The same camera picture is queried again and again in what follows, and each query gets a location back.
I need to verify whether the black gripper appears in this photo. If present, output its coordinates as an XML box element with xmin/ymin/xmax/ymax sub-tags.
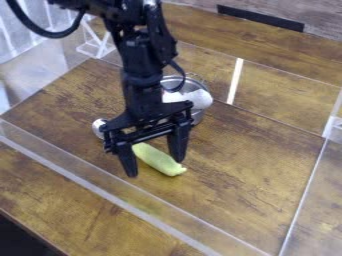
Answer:
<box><xmin>99</xmin><ymin>79</ymin><xmax>194</xmax><ymax>177</ymax></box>

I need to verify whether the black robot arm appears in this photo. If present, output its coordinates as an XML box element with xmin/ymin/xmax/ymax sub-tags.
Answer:
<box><xmin>48</xmin><ymin>0</ymin><xmax>194</xmax><ymax>177</ymax></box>

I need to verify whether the white mushroom toy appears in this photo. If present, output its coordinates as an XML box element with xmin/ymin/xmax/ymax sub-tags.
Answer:
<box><xmin>162</xmin><ymin>89</ymin><xmax>214</xmax><ymax>110</ymax></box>

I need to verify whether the clear acrylic barrier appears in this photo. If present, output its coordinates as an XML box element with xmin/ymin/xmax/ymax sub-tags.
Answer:
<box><xmin>0</xmin><ymin>119</ymin><xmax>342</xmax><ymax>256</ymax></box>

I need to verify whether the small metal pot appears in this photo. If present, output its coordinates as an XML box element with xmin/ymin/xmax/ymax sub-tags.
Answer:
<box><xmin>162</xmin><ymin>75</ymin><xmax>214</xmax><ymax>126</ymax></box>

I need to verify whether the black strip on table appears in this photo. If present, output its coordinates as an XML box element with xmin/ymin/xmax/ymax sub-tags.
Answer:
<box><xmin>217</xmin><ymin>4</ymin><xmax>305</xmax><ymax>32</ymax></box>

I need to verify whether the black cable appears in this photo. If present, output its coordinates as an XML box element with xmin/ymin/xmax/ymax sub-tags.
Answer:
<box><xmin>4</xmin><ymin>0</ymin><xmax>88</xmax><ymax>39</ymax></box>

